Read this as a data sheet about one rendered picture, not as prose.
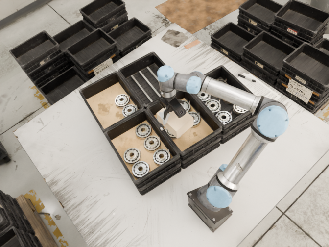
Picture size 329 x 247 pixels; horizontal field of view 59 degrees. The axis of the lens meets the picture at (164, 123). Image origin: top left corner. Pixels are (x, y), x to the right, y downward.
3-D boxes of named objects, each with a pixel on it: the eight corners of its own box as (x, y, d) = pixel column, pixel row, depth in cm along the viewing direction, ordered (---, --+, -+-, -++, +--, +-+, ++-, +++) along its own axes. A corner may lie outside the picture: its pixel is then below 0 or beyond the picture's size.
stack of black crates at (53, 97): (81, 81, 307) (73, 65, 287) (96, 96, 293) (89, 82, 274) (48, 102, 296) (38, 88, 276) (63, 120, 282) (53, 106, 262)
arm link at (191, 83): (204, 75, 132) (182, 70, 135) (199, 78, 122) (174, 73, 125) (201, 91, 135) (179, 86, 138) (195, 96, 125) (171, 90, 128)
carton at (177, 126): (193, 125, 157) (193, 117, 151) (177, 138, 154) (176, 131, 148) (174, 108, 165) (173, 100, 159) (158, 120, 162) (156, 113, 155)
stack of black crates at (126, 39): (139, 41, 329) (133, 16, 301) (156, 54, 315) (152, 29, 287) (111, 60, 318) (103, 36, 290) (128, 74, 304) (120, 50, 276)
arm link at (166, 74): (171, 79, 123) (153, 75, 126) (174, 94, 133) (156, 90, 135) (177, 65, 127) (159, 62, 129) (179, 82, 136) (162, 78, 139)
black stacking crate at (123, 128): (181, 163, 172) (180, 155, 162) (138, 191, 166) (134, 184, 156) (148, 118, 191) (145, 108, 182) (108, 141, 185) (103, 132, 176)
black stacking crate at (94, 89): (148, 118, 192) (145, 108, 182) (108, 140, 185) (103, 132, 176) (120, 81, 211) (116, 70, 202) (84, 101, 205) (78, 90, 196)
